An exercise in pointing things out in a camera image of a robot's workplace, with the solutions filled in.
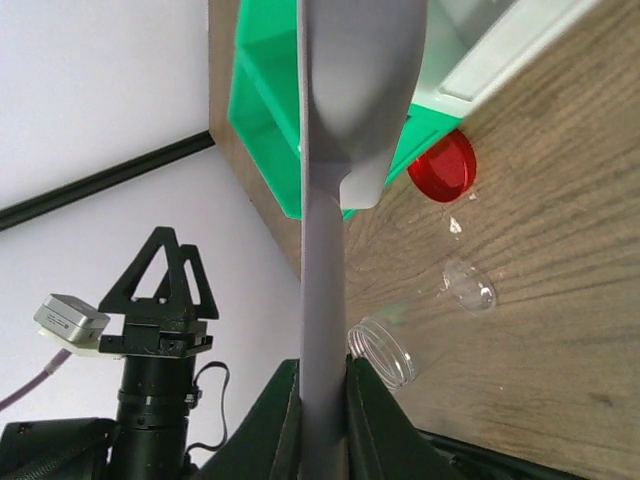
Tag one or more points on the clear plastic jar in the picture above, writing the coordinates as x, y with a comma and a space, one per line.
376, 339

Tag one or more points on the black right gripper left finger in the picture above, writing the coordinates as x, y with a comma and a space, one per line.
267, 444

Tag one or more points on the white bin with swirl lollipops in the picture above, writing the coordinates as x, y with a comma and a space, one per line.
473, 48

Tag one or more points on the clear plastic dome lid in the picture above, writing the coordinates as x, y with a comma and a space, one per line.
471, 288

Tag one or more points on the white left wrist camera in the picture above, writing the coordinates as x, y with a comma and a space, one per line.
73, 323

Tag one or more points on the black enclosure frame post left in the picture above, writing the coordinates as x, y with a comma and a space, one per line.
93, 184

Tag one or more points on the red round lid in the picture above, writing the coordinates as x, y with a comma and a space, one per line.
447, 170

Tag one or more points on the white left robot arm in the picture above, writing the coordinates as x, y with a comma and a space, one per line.
125, 447

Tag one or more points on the lilac slotted plastic scoop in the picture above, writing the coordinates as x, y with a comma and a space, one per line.
358, 66

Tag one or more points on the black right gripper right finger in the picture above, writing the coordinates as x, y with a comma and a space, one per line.
382, 442

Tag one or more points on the green bin with star candies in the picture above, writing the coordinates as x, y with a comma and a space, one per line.
266, 132

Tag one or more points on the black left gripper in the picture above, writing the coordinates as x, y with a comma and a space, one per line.
155, 345

